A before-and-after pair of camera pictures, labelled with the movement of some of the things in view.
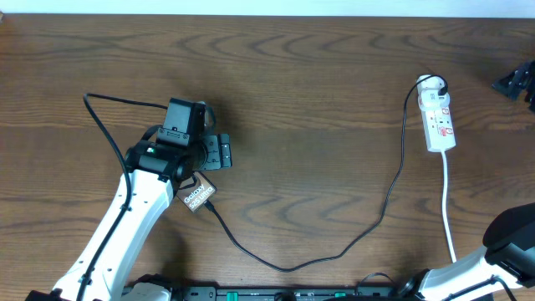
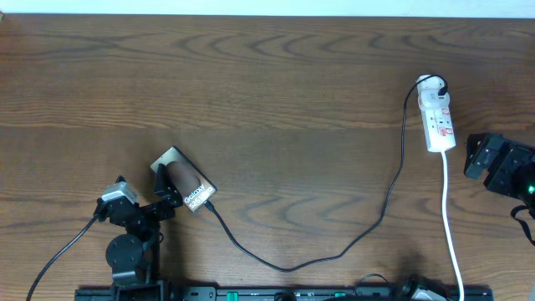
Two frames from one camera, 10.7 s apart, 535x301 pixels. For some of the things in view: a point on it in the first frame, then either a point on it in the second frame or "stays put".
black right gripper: x=526 y=76 → x=512 y=155
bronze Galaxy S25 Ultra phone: x=195 y=190 stays put
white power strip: x=433 y=98 stays put
